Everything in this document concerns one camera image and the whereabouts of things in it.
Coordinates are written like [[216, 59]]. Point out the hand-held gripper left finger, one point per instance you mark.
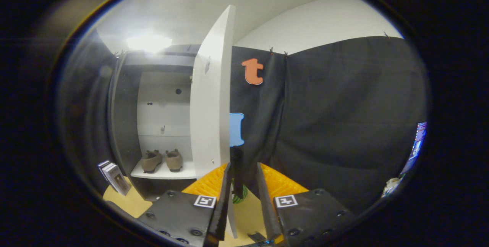
[[221, 216]]

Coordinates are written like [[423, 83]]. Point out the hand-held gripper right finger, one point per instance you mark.
[[267, 209]]

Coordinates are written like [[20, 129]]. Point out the brown fuzzy shoe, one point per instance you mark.
[[151, 161], [174, 160]]

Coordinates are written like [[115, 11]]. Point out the white shoe cabinet door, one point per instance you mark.
[[210, 105]]

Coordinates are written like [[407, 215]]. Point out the dark grey shoe cabinet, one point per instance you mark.
[[122, 125]]

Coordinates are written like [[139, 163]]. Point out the green striped red object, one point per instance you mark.
[[240, 198]]

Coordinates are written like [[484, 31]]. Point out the grey box with portrait print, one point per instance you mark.
[[118, 180]]

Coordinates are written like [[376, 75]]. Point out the white crumpled object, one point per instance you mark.
[[389, 186]]

